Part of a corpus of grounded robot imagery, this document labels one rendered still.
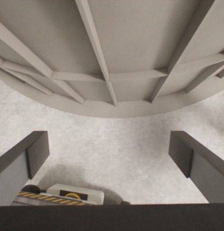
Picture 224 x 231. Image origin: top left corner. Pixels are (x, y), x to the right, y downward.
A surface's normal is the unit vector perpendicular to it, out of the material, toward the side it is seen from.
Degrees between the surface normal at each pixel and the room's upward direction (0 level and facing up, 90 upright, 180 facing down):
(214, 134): 0
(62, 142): 0
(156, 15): 90
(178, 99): 0
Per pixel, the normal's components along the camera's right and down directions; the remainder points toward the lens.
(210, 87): -0.10, -0.15
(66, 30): -0.04, 0.99
